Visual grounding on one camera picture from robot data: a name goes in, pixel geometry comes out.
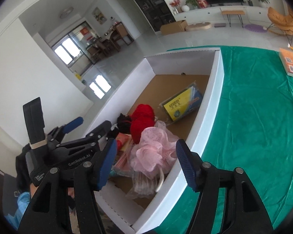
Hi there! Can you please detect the beige tissue pack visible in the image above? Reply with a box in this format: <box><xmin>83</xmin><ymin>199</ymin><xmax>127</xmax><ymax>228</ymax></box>
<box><xmin>116</xmin><ymin>133</ymin><xmax>133</xmax><ymax>152</ymax></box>

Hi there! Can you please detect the red plastic packet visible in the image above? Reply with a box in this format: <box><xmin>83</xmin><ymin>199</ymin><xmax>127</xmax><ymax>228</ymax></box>
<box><xmin>116</xmin><ymin>133</ymin><xmax>129</xmax><ymax>151</ymax></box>

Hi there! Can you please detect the small wooden bench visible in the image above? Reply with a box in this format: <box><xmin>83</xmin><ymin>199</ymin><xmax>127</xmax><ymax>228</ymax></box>
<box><xmin>221</xmin><ymin>9</ymin><xmax>246</xmax><ymax>28</ymax></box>

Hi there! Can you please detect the orange book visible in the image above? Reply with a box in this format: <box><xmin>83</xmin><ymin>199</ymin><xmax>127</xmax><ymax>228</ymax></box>
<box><xmin>279</xmin><ymin>49</ymin><xmax>293</xmax><ymax>77</ymax></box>

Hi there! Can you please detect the blue yellow trash bag roll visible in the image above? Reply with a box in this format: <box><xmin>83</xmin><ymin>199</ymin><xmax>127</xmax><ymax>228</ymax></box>
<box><xmin>159</xmin><ymin>81</ymin><xmax>203</xmax><ymax>123</ymax></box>

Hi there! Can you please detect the orange lounge chair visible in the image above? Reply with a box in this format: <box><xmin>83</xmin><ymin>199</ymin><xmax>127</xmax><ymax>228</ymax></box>
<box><xmin>267</xmin><ymin>6</ymin><xmax>293</xmax><ymax>50</ymax></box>

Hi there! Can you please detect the dark display shelf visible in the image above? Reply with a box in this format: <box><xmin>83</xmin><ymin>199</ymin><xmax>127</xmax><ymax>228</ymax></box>
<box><xmin>134</xmin><ymin>0</ymin><xmax>176</xmax><ymax>32</ymax></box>

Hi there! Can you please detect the pink paper pack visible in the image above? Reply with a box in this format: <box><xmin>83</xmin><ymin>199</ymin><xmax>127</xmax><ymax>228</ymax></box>
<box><xmin>110</xmin><ymin>136</ymin><xmax>138</xmax><ymax>176</ymax></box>

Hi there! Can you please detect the white cardboard box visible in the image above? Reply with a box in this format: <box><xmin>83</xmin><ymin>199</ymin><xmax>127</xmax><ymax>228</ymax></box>
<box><xmin>88</xmin><ymin>48</ymin><xmax>224</xmax><ymax>233</ymax></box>

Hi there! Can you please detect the brown cardboard box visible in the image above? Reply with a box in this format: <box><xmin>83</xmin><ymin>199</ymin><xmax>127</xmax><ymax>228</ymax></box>
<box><xmin>160</xmin><ymin>20</ymin><xmax>188</xmax><ymax>35</ymax></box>

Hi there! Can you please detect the black fuzzy scrunchie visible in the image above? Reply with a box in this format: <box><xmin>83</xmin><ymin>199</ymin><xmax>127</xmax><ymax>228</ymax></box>
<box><xmin>117</xmin><ymin>113</ymin><xmax>132</xmax><ymax>134</ymax></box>

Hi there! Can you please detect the green satin tablecloth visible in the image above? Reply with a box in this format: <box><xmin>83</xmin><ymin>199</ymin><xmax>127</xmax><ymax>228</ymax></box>
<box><xmin>202</xmin><ymin>46</ymin><xmax>293</xmax><ymax>227</ymax></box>

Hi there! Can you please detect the white tv cabinet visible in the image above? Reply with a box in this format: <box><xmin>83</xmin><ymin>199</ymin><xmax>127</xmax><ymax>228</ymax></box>
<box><xmin>174</xmin><ymin>5</ymin><xmax>271</xmax><ymax>27</ymax></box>

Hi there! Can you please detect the red flowers white vase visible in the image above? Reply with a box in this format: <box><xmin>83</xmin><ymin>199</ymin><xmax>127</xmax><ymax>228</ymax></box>
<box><xmin>169</xmin><ymin>0</ymin><xmax>190</xmax><ymax>15</ymax></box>

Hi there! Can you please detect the cotton swab bag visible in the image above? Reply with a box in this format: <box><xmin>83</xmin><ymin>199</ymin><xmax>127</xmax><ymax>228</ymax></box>
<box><xmin>126</xmin><ymin>172</ymin><xmax>163</xmax><ymax>200</ymax></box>

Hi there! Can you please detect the pink mesh bath sponge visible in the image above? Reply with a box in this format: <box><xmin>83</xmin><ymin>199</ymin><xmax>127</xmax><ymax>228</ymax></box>
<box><xmin>130</xmin><ymin>121</ymin><xmax>179</xmax><ymax>182</ymax></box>

